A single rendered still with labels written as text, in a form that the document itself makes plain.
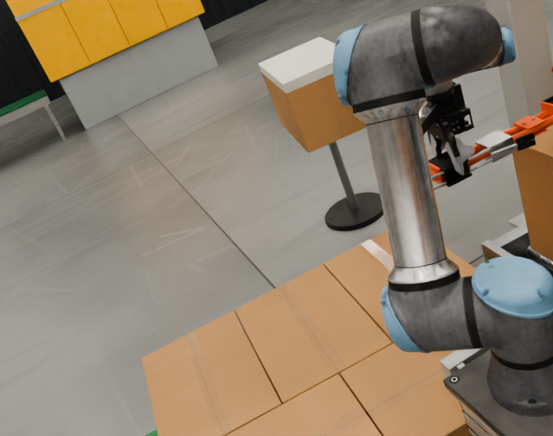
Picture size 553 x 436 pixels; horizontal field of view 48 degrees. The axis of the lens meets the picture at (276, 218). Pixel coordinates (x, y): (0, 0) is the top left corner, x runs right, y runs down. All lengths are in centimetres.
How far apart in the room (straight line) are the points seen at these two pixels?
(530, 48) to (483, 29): 192
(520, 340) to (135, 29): 785
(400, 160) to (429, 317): 25
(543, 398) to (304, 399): 102
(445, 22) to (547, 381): 57
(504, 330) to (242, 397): 123
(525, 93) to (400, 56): 201
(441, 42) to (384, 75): 9
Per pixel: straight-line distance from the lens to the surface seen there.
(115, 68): 861
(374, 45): 98
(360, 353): 205
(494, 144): 163
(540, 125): 170
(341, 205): 397
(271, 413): 199
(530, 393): 111
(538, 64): 296
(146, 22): 859
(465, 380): 119
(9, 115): 855
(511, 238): 227
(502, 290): 99
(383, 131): 99
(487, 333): 102
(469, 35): 98
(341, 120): 333
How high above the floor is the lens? 189
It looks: 27 degrees down
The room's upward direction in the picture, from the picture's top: 23 degrees counter-clockwise
